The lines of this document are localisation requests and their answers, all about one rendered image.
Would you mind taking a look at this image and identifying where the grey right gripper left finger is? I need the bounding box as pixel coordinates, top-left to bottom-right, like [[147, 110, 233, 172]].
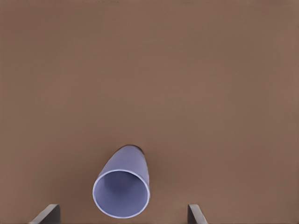
[[29, 204, 61, 224]]

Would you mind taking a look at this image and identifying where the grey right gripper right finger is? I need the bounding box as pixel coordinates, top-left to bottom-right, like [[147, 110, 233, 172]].
[[188, 204, 208, 224]]

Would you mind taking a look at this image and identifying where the lavender blue cup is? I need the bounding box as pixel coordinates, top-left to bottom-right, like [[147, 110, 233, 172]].
[[92, 145, 150, 219]]

